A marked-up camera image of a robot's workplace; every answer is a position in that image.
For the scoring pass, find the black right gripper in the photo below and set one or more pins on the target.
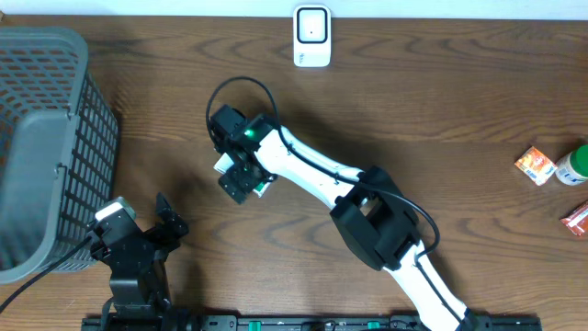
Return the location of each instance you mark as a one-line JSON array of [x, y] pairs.
[[243, 184]]

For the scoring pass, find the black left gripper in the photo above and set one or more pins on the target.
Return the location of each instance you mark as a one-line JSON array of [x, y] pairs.
[[168, 239]]

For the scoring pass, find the white green medicine box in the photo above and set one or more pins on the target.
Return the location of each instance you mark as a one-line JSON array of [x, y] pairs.
[[225, 163]]

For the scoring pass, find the small orange snack box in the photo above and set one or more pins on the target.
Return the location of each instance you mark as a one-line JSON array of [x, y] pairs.
[[538, 167]]

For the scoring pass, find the green lid white jar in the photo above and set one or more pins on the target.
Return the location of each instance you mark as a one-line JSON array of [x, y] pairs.
[[572, 168]]

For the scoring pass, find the red Top chocolate bar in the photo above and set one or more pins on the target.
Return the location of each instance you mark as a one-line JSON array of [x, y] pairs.
[[576, 221]]

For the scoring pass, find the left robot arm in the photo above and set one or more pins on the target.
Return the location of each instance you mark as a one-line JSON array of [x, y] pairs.
[[141, 299]]

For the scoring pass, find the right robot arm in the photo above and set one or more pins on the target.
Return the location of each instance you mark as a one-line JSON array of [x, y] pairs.
[[377, 223]]

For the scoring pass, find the white barcode scanner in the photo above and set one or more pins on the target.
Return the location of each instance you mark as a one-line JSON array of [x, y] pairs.
[[312, 36]]

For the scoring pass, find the grey plastic mesh basket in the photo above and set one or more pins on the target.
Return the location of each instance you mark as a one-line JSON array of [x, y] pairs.
[[59, 143]]

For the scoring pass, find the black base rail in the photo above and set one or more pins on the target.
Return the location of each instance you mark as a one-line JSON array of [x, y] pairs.
[[190, 322]]

